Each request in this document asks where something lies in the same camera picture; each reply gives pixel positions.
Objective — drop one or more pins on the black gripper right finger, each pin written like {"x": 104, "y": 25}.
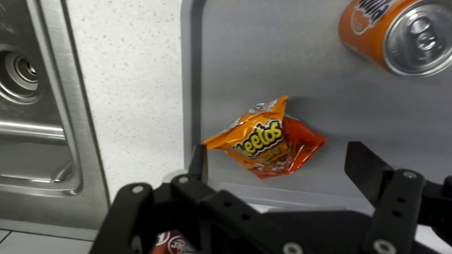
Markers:
{"x": 395, "y": 206}

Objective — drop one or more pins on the grey plastic tray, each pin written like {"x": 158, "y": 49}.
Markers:
{"x": 282, "y": 60}

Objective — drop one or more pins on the dark red soda can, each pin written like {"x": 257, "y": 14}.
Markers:
{"x": 171, "y": 242}

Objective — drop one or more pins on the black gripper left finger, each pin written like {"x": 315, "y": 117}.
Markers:
{"x": 155, "y": 216}

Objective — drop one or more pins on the orange Cheetos snack bag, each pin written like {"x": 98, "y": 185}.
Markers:
{"x": 262, "y": 141}

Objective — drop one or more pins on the round sink drain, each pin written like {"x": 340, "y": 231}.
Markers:
{"x": 18, "y": 75}

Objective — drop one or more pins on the orange Fanta soda can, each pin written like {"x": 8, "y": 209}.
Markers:
{"x": 375, "y": 32}

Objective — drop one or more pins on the stainless steel double sink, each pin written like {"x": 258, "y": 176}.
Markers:
{"x": 50, "y": 149}

